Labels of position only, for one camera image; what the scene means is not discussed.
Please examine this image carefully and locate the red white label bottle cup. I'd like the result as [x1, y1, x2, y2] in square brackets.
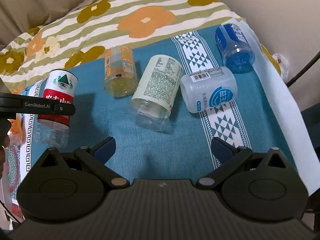
[35, 69, 78, 148]

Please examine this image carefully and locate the white blue label bottle cup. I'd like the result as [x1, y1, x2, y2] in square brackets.
[180, 67, 238, 113]

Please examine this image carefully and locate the orange label bottle cup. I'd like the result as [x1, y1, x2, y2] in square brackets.
[104, 46, 138, 98]

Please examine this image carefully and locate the cream label clear bottle cup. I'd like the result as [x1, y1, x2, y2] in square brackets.
[130, 55, 183, 132]

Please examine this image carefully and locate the blue plastic bottle cup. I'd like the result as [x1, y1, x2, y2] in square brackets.
[215, 24, 255, 74]

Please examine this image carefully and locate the teal patterned cloth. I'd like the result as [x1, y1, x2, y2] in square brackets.
[8, 22, 319, 204]

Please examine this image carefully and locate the white plastic bag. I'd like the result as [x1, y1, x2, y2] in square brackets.
[272, 53, 289, 83]

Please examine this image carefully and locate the floral striped quilt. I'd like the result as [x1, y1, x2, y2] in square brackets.
[0, 0, 282, 94]

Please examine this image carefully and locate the black cable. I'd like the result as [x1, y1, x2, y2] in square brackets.
[286, 51, 320, 88]

